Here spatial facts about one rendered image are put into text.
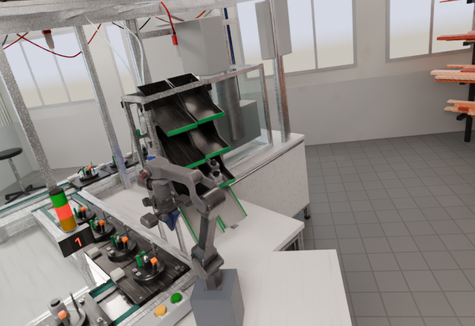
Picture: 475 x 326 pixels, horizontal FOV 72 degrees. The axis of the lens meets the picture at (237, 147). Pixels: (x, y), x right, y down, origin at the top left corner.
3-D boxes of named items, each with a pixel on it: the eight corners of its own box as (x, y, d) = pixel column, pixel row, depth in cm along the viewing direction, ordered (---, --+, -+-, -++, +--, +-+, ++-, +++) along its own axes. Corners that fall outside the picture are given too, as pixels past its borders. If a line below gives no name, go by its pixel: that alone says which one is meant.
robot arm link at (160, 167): (225, 200, 98) (220, 167, 94) (206, 213, 92) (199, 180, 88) (165, 180, 116) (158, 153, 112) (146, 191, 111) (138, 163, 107)
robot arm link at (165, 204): (189, 183, 116) (179, 179, 120) (143, 208, 104) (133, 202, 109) (194, 203, 119) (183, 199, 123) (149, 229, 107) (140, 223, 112)
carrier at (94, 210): (112, 218, 188) (106, 199, 184) (70, 240, 173) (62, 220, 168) (95, 206, 205) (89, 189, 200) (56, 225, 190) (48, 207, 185)
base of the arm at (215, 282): (221, 290, 109) (218, 276, 107) (202, 290, 110) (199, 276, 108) (225, 275, 115) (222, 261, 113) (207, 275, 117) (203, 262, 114)
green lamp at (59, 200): (70, 203, 120) (66, 191, 118) (56, 209, 117) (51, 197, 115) (66, 199, 123) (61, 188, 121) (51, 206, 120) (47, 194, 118)
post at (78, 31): (131, 187, 244) (68, -19, 195) (126, 189, 241) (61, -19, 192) (128, 186, 247) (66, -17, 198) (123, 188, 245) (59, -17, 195)
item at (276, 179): (312, 216, 321) (305, 134, 291) (232, 287, 252) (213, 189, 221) (259, 199, 368) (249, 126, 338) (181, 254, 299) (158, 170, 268)
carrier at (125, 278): (190, 269, 137) (184, 245, 133) (140, 307, 122) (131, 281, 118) (159, 249, 154) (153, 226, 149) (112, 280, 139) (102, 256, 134)
